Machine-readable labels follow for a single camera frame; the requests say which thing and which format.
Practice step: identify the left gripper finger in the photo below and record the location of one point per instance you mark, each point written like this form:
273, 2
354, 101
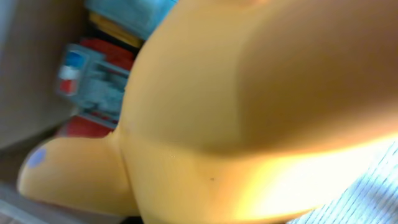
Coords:
372, 199

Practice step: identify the orange toy rhino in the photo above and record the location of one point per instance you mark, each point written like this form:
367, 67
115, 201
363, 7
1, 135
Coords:
237, 112

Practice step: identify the yellow grey toy truck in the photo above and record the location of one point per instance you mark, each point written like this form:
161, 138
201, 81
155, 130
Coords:
131, 21

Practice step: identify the red toy car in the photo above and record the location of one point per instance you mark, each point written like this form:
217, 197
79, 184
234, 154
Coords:
93, 76

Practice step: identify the white cardboard box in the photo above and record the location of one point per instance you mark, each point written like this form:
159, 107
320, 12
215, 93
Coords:
34, 34

